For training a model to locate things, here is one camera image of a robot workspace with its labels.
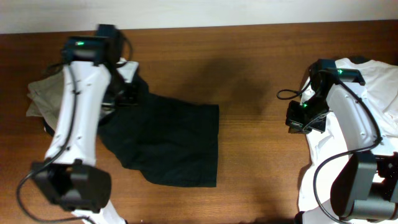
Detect dark garment under khaki shorts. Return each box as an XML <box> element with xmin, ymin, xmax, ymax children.
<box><xmin>42</xmin><ymin>119</ymin><xmax>55</xmax><ymax>137</ymax></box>

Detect folded khaki shorts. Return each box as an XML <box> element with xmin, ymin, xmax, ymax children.
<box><xmin>26</xmin><ymin>72</ymin><xmax>64</xmax><ymax>130</ymax></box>

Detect black shorts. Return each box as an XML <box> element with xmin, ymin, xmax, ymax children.
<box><xmin>97</xmin><ymin>75</ymin><xmax>220</xmax><ymax>187</ymax></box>

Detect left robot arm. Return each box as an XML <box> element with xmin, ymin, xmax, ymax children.
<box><xmin>28</xmin><ymin>24</ymin><xmax>138</xmax><ymax>223</ymax></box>

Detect white t-shirt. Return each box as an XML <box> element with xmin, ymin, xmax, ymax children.
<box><xmin>297</xmin><ymin>57</ymin><xmax>398</xmax><ymax>224</ymax></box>

